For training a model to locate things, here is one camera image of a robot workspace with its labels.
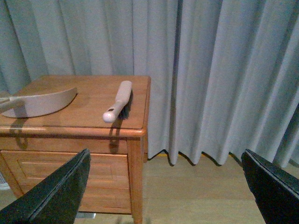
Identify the beige plastic dustpan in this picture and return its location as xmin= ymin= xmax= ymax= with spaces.
xmin=0 ymin=88 xmax=78 ymax=118

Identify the wooden nightstand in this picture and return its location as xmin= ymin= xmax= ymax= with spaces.
xmin=0 ymin=75 xmax=151 ymax=224

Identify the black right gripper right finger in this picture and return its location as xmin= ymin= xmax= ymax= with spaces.
xmin=241 ymin=149 xmax=299 ymax=224

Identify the white floor heater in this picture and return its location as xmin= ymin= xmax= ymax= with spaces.
xmin=0 ymin=173 xmax=10 ymax=190

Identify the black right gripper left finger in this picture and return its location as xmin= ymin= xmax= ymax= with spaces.
xmin=0 ymin=149 xmax=91 ymax=224

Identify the grey curtain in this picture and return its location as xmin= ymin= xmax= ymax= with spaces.
xmin=0 ymin=0 xmax=299 ymax=167

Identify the beige hand brush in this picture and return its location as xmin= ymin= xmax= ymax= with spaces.
xmin=102 ymin=81 xmax=133 ymax=123

